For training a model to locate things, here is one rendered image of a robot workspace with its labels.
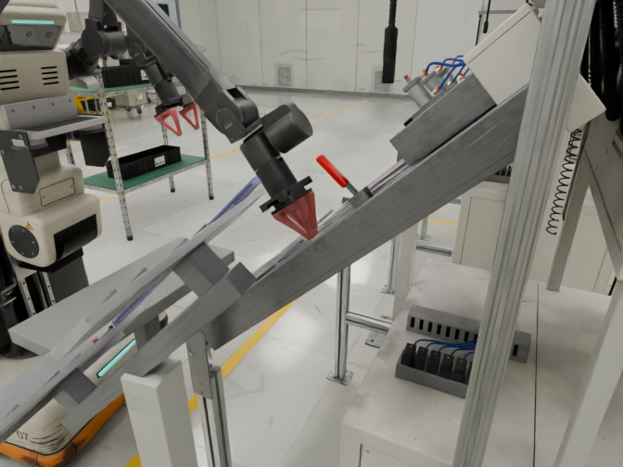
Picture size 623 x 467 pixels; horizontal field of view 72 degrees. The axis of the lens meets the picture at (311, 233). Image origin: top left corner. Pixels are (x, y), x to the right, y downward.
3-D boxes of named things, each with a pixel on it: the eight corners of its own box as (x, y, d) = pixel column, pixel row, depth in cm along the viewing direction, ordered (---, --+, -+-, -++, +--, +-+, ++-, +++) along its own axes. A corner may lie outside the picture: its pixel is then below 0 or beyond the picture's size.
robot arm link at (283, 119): (235, 108, 79) (211, 116, 72) (281, 70, 74) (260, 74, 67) (272, 163, 82) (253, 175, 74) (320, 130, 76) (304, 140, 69)
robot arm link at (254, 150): (246, 141, 80) (230, 145, 75) (273, 120, 76) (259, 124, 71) (266, 173, 80) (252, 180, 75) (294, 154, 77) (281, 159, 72)
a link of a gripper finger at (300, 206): (336, 221, 79) (310, 178, 78) (321, 236, 74) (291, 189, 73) (310, 235, 83) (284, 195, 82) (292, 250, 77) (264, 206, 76)
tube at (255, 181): (96, 346, 82) (92, 341, 81) (102, 341, 83) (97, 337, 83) (258, 184, 56) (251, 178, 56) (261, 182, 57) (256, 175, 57)
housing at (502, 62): (534, 155, 50) (460, 56, 49) (539, 101, 90) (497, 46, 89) (607, 109, 45) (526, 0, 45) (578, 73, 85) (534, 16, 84)
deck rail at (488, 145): (214, 351, 87) (195, 327, 87) (220, 345, 88) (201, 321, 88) (565, 129, 46) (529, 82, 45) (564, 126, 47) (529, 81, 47)
